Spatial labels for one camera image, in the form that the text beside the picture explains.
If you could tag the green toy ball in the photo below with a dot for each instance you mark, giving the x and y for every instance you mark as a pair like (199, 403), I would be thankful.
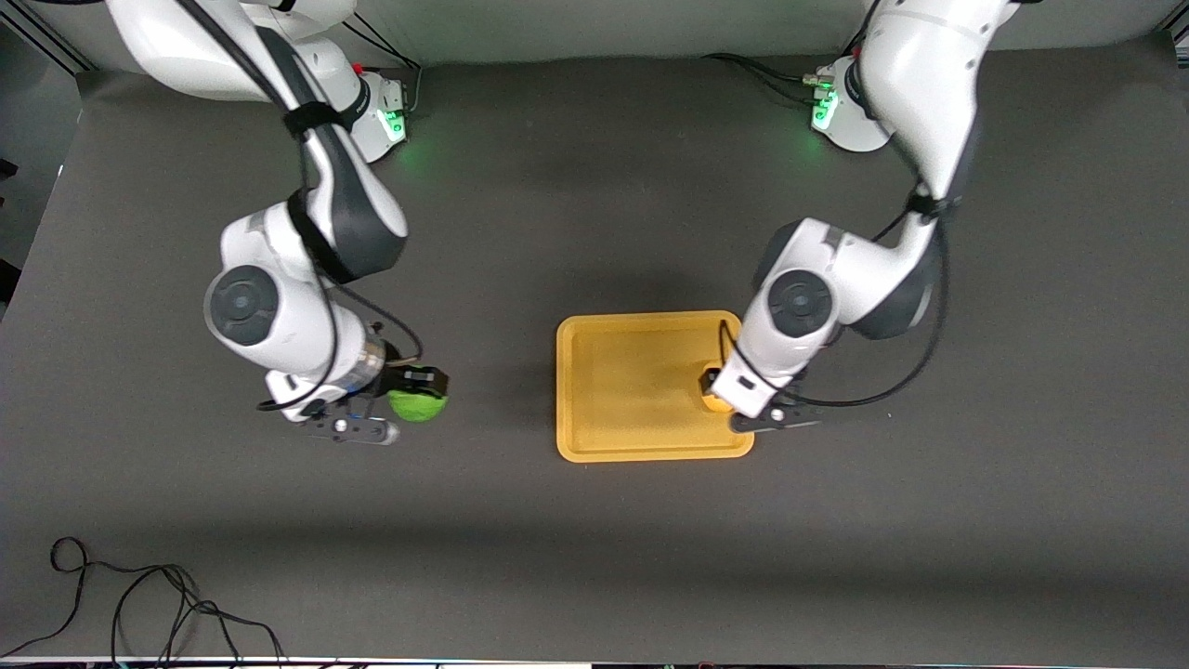
(416, 407)

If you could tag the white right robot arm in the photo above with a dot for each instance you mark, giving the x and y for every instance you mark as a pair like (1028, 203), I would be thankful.
(279, 316)

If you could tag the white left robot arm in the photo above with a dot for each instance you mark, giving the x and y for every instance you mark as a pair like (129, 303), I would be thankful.
(817, 288)

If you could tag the yellow potato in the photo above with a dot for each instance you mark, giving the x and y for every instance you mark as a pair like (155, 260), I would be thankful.
(717, 401)

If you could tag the orange plastic tray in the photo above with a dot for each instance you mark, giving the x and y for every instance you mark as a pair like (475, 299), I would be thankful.
(632, 390)

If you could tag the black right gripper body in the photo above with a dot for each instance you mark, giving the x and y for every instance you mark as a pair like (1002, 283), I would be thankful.
(405, 379)

